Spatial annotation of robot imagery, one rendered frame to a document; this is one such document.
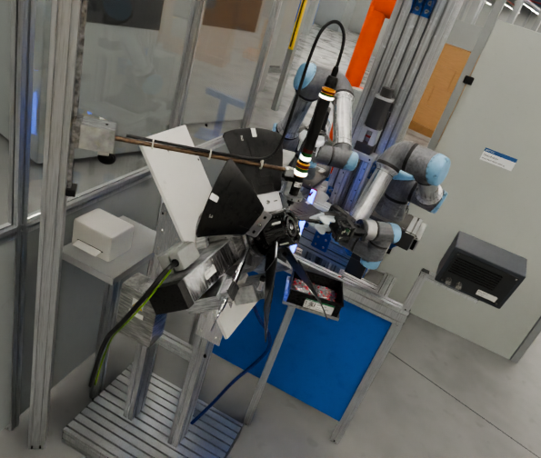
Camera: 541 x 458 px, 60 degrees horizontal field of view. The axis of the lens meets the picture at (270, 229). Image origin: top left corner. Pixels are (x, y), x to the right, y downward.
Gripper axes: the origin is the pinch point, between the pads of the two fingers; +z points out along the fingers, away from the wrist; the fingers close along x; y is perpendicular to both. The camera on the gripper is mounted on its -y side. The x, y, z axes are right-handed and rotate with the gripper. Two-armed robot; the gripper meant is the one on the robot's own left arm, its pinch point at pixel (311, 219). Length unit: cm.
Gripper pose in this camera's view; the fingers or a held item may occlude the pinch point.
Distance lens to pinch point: 168.8
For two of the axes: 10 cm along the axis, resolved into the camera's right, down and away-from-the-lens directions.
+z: -9.3, -1.1, -3.4
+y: 2.0, 6.2, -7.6
